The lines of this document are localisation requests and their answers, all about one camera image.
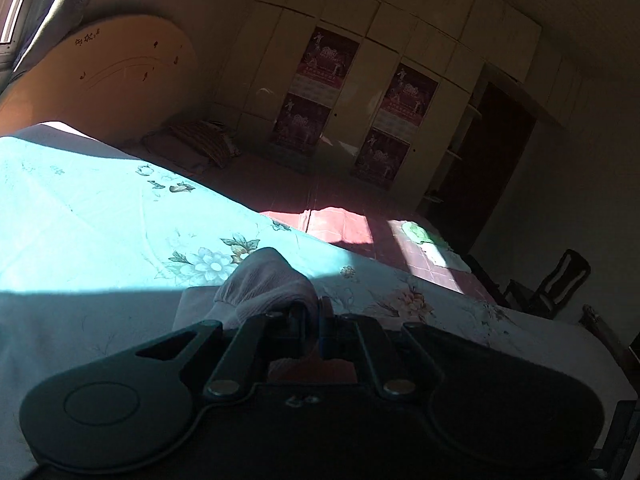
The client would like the green and white folded cloth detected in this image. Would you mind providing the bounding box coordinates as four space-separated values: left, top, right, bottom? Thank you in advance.
399 220 472 274

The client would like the pink checkered bed sheet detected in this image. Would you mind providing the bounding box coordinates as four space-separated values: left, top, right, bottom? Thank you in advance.
122 137 501 306

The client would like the grey curtain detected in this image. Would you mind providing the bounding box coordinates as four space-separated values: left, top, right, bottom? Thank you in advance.
9 0 107 77

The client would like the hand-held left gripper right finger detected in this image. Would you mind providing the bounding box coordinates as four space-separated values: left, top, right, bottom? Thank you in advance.
319 298 453 402

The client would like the dark flat screen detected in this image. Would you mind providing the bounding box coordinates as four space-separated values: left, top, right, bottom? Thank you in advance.
619 332 640 386

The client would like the folded grey blanket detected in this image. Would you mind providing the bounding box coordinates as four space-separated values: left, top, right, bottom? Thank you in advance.
142 130 213 172

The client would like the rounded corner shelf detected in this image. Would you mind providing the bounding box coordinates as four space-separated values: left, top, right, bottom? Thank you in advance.
423 97 482 207

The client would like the floral bed sheet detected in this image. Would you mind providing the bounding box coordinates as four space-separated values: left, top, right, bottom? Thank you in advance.
0 122 626 480

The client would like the dark brown door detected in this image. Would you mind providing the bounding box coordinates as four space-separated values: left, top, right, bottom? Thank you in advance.
434 80 539 257

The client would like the pink wall poster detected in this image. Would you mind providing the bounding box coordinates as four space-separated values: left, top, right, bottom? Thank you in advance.
299 27 361 95
270 91 333 154
352 127 412 190
377 62 441 129

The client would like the wooden furniture rail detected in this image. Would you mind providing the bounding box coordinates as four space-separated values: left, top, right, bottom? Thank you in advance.
579 304 632 363

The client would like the cream wardrobe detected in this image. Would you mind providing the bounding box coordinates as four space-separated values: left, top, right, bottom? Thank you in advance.
210 0 586 202

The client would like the dark wooden chair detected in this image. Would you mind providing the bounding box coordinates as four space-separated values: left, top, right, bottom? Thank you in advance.
502 249 592 322

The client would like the cream wooden headboard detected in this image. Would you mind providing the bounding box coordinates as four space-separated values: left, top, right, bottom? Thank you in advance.
0 14 199 137

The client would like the pink ribbed knit garment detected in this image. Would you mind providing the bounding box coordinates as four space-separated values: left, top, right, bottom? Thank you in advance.
172 247 362 386

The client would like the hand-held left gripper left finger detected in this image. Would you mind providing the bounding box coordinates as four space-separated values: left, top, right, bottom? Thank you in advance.
135 303 308 402

